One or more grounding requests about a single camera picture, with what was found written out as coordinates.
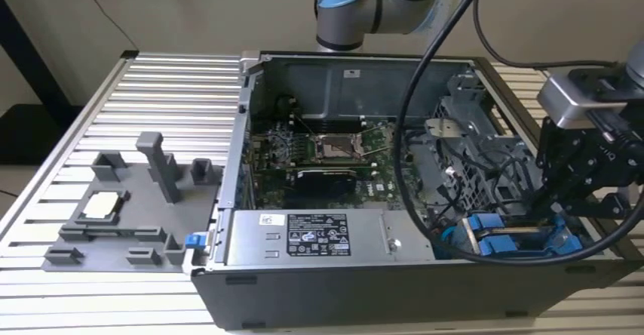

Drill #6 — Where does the blue disk wire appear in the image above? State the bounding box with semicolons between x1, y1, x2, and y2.
436;227;457;256

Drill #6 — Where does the grey parts rack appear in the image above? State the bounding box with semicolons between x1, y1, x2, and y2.
43;131;225;274

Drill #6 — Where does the green motherboard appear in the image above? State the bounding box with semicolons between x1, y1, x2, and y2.
248;119;428;211

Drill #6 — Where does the black graphics card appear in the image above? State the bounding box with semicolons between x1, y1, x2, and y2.
293;167;359;208

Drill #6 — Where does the silver CPU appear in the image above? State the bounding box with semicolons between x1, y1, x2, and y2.
83;192;124;218

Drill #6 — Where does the hard disk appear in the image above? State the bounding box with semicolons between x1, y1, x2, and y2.
461;214;575;241

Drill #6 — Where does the black disk wire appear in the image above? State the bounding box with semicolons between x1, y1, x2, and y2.
472;148;535;215

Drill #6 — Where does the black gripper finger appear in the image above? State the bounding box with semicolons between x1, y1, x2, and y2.
525;118;605;221
563;183;629;221

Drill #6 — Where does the metal locking lever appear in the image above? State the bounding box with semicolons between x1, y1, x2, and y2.
293;114;317;139

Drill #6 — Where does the metal socket cover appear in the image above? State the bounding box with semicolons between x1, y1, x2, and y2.
351;121;400;158

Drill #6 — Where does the CPU socket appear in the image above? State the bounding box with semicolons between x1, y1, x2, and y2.
309;133;371;162

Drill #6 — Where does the silver power supply unit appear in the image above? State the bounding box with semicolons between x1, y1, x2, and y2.
224;209;437;267

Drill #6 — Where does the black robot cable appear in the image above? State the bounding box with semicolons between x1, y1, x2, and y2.
391;0;644;265
473;0;623;69

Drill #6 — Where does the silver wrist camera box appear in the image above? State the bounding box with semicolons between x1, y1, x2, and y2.
536;73;629;129

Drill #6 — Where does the black open PC case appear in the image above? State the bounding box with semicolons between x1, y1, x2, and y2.
189;50;644;331

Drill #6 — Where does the blue disk carrier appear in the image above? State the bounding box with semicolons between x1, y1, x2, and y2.
477;236;584;257

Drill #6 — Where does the metal disk bay cage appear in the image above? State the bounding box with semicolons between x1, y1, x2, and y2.
424;69;549;219

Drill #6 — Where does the black furniture frame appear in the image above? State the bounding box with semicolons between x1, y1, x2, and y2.
0;0;84;166

